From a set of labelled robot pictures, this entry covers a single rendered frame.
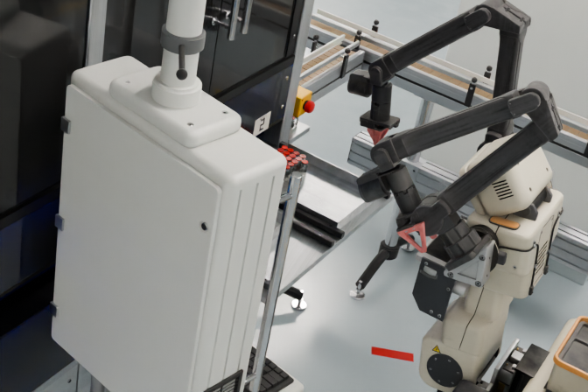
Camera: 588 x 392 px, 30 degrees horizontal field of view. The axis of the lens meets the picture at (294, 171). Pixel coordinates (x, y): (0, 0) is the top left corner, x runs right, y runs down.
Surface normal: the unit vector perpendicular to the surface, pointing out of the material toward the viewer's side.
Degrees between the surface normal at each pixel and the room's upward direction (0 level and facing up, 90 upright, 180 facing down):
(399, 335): 0
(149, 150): 90
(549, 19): 90
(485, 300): 90
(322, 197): 0
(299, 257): 0
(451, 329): 90
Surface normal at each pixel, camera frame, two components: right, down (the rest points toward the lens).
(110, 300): -0.68, 0.29
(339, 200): 0.16, -0.83
